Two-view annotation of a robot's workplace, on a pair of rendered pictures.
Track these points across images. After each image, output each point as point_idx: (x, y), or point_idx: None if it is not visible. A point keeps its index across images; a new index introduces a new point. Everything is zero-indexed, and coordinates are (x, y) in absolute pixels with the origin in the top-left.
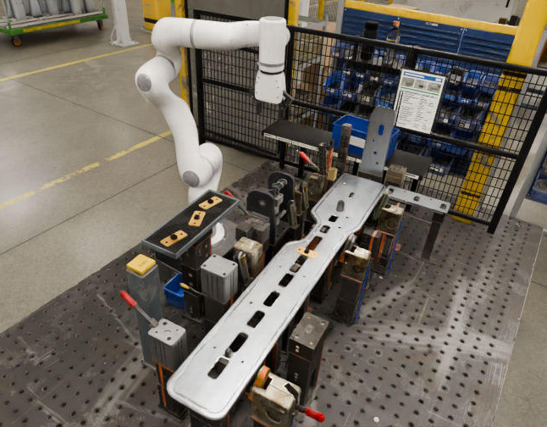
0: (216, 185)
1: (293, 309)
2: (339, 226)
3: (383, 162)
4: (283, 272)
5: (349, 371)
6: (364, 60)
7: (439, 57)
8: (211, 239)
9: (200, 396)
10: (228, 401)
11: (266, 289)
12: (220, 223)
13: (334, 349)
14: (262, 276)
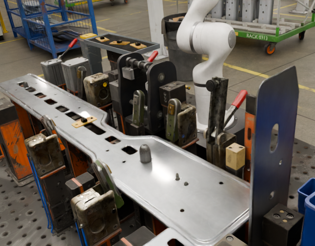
0: (204, 67)
1: (30, 109)
2: (108, 151)
3: (254, 223)
4: (71, 108)
5: (10, 205)
6: None
7: None
8: (198, 123)
9: (13, 80)
10: (0, 86)
11: (61, 100)
12: (226, 129)
13: (38, 202)
14: (76, 99)
